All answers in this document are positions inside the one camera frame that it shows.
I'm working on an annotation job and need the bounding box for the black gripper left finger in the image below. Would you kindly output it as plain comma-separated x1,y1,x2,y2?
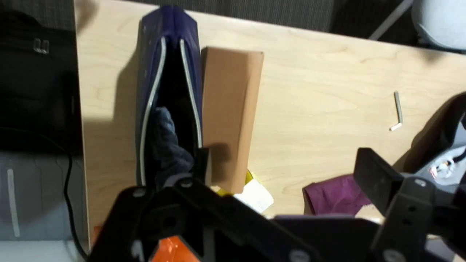
86,145,312,262

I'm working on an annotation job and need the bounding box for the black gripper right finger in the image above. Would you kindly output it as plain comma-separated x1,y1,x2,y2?
353,147,466,262

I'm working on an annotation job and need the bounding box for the dark scrunchie ribbon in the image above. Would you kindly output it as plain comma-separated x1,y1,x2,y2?
152,106,195,182

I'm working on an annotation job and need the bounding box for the purple cloth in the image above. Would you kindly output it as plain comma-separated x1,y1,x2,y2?
303,173,373,217

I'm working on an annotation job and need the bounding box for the white printed carton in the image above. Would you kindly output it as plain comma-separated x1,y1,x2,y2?
232,177,275,215

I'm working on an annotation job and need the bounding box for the silver allen key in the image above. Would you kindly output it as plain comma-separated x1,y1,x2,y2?
388,90,405,134

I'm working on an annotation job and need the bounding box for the brown cardboard box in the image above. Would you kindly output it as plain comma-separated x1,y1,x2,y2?
200,45,267,195

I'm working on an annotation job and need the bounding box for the navy dotted purse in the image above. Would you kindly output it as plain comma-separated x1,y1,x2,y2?
136,4,206,190

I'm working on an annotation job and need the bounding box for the black plugged power cable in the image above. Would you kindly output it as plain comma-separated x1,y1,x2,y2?
63,153,92,260

